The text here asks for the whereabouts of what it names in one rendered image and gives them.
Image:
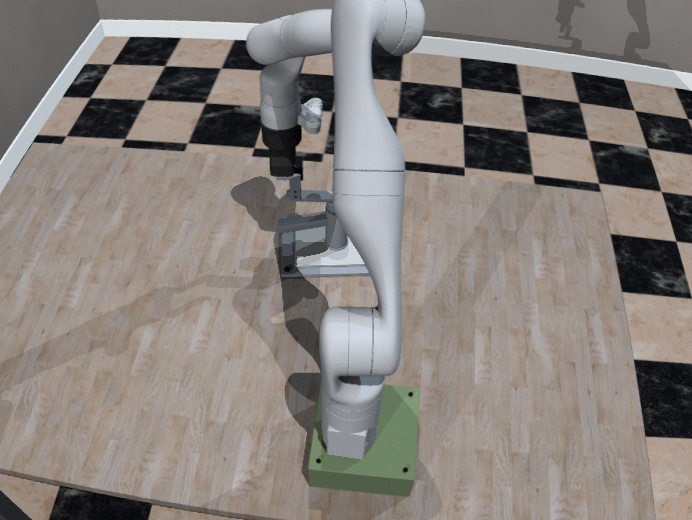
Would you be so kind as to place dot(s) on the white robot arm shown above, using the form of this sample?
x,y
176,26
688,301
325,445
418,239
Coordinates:
x,y
368,193

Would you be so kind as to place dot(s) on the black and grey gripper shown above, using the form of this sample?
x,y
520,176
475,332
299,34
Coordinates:
x,y
282,132

